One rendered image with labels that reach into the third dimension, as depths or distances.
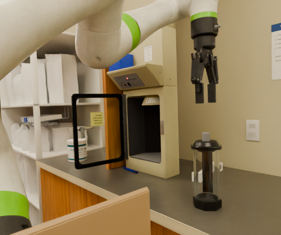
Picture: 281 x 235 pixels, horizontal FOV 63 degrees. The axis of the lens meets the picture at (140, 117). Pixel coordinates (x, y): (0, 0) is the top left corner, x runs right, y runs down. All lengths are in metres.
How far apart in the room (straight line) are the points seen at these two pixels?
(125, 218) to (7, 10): 0.27
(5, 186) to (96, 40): 0.38
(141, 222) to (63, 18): 0.31
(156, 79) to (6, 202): 0.92
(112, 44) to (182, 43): 1.10
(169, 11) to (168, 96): 0.46
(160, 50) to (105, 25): 0.65
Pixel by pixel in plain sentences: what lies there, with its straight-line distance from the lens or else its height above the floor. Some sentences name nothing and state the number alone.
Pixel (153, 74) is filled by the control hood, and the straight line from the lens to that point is 1.11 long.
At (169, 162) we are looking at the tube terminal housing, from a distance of 1.22.
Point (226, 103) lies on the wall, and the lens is 1.46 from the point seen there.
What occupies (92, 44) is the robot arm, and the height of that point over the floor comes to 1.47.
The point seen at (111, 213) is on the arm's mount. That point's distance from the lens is 0.25.
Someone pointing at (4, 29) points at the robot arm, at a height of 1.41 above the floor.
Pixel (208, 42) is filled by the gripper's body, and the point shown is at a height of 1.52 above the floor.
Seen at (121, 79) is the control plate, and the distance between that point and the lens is 1.28.
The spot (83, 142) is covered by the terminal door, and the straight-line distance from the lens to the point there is 1.27.
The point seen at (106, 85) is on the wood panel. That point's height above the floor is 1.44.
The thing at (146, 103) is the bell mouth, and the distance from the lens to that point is 1.27.
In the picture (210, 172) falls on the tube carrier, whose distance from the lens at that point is 0.85.
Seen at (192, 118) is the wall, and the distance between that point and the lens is 1.58.
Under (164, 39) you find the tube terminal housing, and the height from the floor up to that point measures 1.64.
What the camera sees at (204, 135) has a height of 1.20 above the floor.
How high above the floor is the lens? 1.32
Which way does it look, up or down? 3 degrees down
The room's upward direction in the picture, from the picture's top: 2 degrees counter-clockwise
